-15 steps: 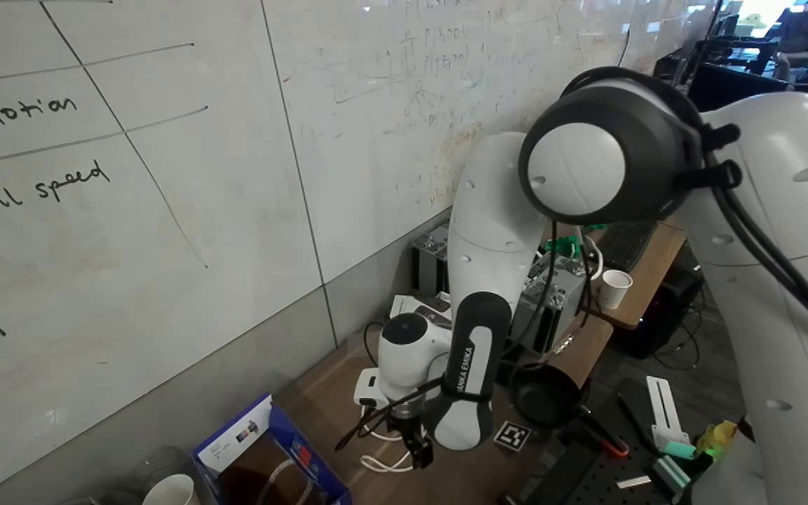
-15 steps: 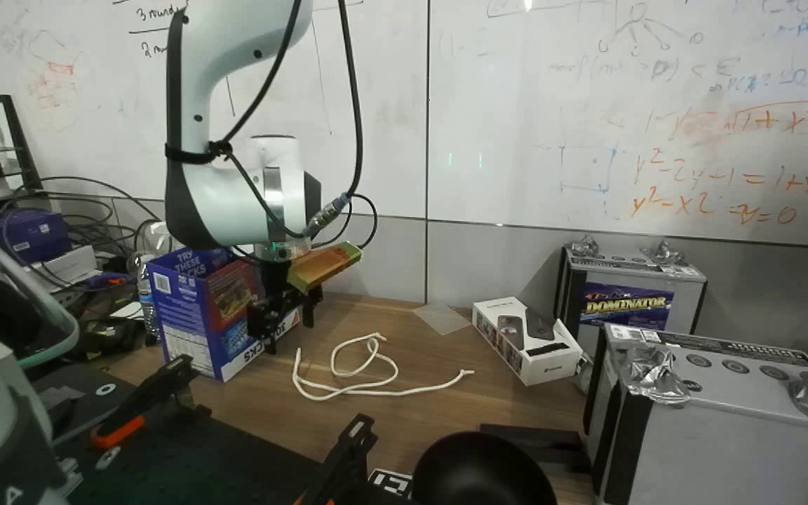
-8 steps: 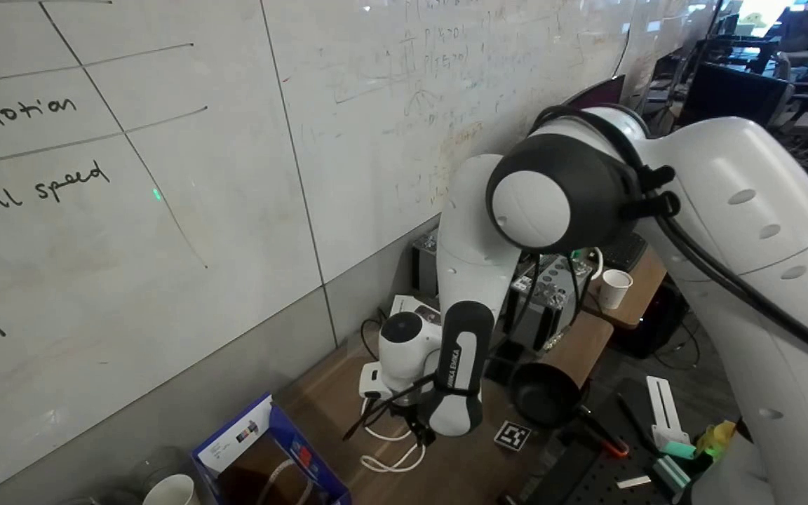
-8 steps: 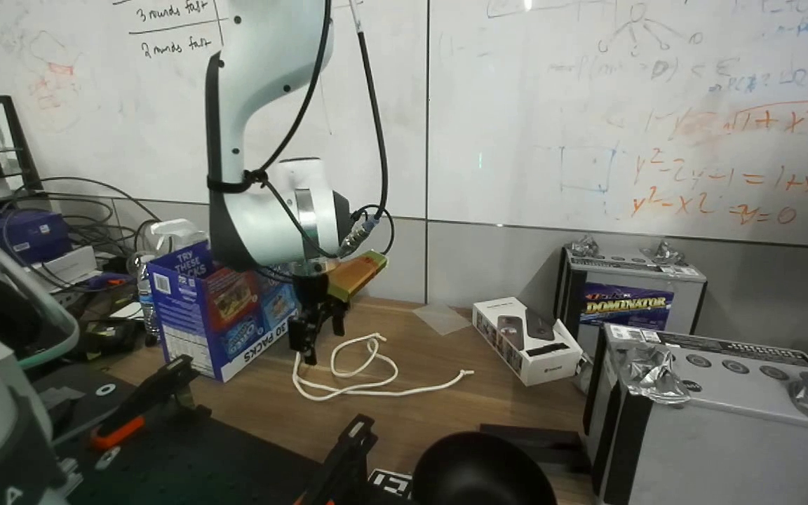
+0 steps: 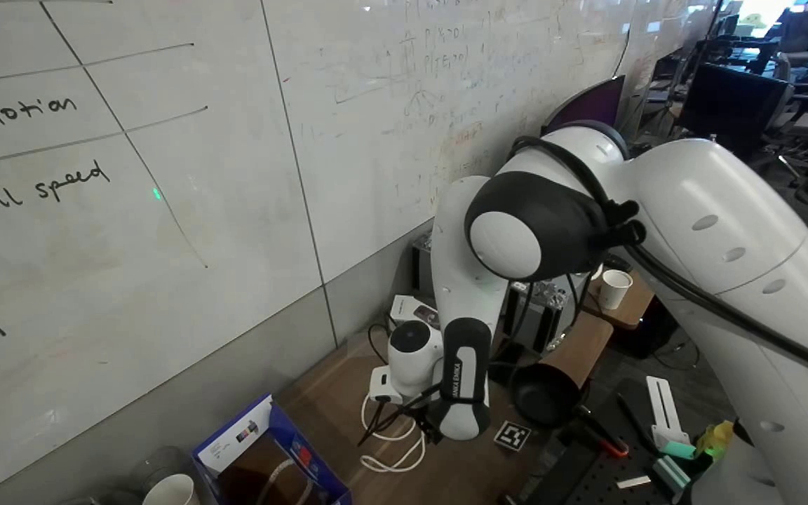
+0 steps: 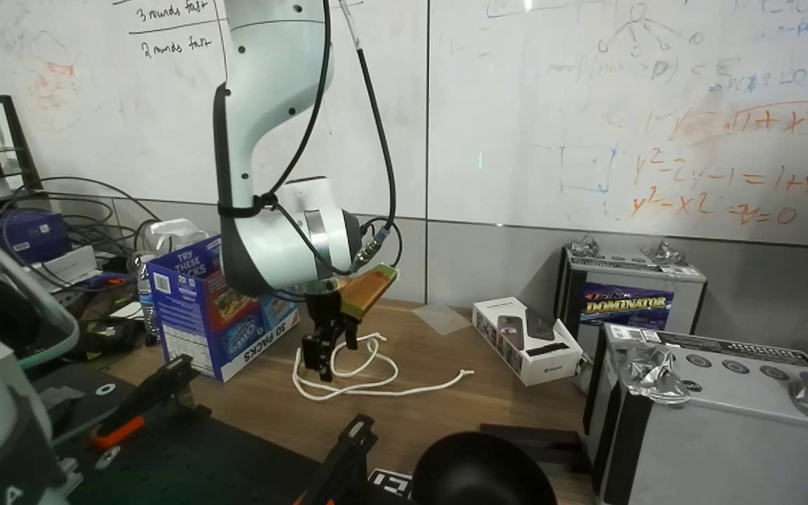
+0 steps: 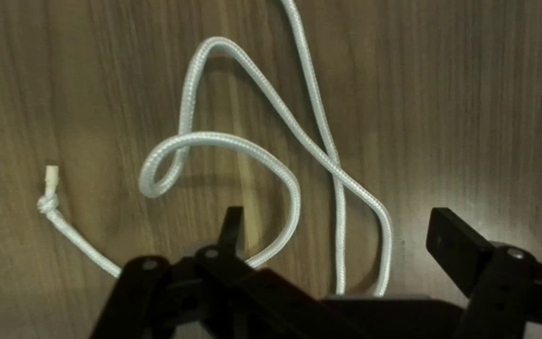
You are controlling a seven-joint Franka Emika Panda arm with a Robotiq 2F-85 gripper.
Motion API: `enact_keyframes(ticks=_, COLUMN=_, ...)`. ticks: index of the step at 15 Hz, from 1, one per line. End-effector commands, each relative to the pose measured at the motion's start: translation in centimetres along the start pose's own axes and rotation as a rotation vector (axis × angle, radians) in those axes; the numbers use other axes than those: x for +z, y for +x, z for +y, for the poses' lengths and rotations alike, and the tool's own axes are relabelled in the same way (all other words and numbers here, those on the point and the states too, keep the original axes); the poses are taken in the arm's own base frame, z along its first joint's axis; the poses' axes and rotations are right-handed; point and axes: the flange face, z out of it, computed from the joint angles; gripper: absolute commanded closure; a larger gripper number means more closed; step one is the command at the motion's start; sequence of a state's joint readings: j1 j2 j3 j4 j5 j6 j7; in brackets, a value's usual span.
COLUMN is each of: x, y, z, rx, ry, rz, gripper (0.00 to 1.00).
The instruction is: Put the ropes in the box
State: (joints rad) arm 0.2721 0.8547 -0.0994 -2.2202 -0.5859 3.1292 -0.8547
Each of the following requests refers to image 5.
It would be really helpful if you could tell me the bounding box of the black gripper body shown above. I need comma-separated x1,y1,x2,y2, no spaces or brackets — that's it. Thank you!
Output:
378,386,442,425

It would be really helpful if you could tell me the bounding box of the white braided rope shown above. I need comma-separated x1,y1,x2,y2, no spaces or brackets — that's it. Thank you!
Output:
249,456,312,505
357,390,430,478

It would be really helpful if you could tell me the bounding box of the small white product box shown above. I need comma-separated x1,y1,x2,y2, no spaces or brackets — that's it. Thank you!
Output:
384,292,442,331

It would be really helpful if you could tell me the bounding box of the blue cardboard snack box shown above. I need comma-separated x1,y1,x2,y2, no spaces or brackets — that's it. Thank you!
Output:
191,393,357,505

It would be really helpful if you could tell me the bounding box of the brown cardboard box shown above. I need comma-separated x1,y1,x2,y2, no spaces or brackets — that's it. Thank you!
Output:
539,275,660,390

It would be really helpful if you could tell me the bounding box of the black white fiducial marker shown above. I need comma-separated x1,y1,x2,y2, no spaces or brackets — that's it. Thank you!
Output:
490,419,534,456

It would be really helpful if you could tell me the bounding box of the black pan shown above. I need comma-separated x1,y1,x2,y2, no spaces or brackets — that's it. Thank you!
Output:
507,363,584,435

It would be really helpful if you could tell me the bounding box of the black breadboard plate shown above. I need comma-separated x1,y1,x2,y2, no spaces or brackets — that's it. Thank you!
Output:
513,374,751,505

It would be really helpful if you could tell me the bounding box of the white paper cup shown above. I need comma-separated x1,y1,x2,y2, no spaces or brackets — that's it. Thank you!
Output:
141,471,201,505

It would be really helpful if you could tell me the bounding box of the paper coffee cup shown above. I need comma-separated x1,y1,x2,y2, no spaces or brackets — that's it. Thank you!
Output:
593,266,637,314

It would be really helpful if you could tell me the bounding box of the teal plastic tool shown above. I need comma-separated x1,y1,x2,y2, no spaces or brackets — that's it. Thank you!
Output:
653,439,706,498

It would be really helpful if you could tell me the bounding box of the yellow green object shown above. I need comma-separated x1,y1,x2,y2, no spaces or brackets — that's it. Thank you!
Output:
694,419,738,461

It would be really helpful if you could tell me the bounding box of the whiteboard with orange formulas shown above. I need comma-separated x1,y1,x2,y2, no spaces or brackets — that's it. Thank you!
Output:
261,0,736,285

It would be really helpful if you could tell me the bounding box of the whiteboard with black table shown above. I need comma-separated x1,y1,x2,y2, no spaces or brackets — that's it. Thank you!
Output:
0,0,337,488

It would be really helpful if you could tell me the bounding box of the purple chair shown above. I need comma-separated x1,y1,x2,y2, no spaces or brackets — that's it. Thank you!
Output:
541,76,629,136

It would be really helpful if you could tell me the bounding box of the black office chair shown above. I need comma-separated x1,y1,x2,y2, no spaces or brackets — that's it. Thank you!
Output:
678,59,792,157

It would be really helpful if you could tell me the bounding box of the white plastic bracket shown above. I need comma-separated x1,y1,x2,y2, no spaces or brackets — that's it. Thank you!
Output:
643,374,694,449

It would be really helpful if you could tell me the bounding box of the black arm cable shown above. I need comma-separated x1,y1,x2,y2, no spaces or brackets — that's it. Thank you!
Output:
510,136,808,395

